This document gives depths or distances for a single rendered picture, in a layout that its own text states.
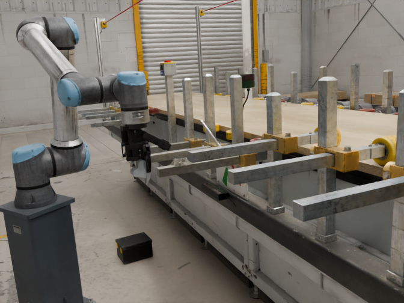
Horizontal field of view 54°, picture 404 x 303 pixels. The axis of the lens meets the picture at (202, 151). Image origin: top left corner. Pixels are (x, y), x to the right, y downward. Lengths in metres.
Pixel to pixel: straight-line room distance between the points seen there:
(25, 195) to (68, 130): 0.35
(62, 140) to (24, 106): 7.27
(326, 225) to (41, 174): 1.32
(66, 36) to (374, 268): 1.47
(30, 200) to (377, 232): 1.46
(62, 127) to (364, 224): 1.35
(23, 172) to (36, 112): 7.31
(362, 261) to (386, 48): 9.24
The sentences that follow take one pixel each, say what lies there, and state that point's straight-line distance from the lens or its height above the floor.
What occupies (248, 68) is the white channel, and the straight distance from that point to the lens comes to 3.34.
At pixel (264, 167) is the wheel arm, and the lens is 0.94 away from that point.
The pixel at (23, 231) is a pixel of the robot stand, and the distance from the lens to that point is 2.02.
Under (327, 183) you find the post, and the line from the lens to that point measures 1.12.
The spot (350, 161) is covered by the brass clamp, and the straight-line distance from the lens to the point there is 1.06.
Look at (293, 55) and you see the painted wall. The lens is 11.82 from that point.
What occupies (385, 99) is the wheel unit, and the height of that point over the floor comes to 0.96.
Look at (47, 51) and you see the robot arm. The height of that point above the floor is 1.28.
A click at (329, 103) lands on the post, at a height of 1.09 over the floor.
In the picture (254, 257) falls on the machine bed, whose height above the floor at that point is 0.25.
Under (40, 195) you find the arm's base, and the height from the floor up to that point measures 0.65.
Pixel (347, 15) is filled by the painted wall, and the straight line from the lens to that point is 11.05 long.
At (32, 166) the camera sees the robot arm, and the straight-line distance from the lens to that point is 1.96.
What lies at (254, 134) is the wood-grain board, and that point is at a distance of 1.70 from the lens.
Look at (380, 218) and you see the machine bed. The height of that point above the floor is 0.72.
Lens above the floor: 1.21
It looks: 12 degrees down
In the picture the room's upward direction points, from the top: 3 degrees counter-clockwise
